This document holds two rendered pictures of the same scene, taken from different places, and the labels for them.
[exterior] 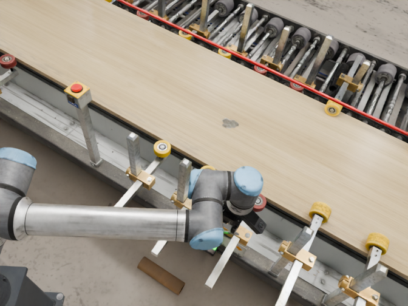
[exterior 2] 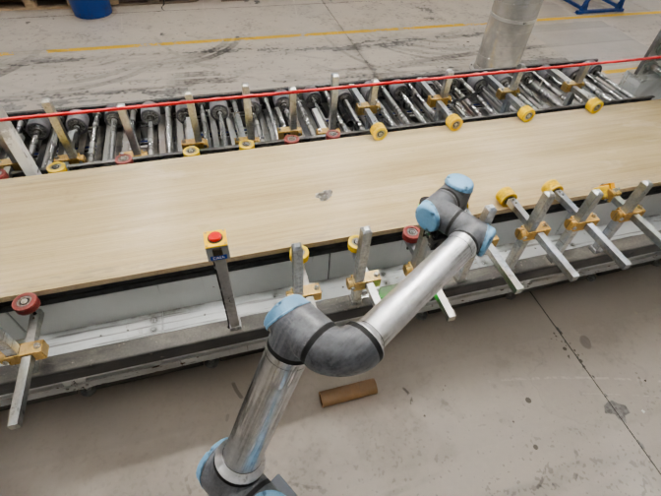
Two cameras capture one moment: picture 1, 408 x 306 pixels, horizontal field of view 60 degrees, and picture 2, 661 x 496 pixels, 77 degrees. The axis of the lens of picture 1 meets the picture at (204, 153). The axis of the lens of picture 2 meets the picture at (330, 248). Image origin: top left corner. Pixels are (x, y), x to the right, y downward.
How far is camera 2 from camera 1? 84 cm
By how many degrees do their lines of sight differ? 26
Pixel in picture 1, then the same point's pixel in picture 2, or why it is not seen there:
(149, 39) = (163, 177)
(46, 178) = (135, 425)
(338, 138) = (403, 151)
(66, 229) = (409, 312)
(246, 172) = (453, 178)
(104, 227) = (431, 285)
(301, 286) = (484, 273)
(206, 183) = (443, 204)
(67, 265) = not seen: hidden behind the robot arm
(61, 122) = (141, 329)
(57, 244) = not seen: hidden behind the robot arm
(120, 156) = (241, 307)
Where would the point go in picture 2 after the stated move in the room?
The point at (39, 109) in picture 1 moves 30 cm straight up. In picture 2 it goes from (96, 338) to (65, 295)
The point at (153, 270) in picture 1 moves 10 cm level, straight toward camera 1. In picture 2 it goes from (340, 393) to (356, 404)
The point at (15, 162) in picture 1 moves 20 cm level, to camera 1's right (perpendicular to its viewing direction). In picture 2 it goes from (305, 304) to (369, 265)
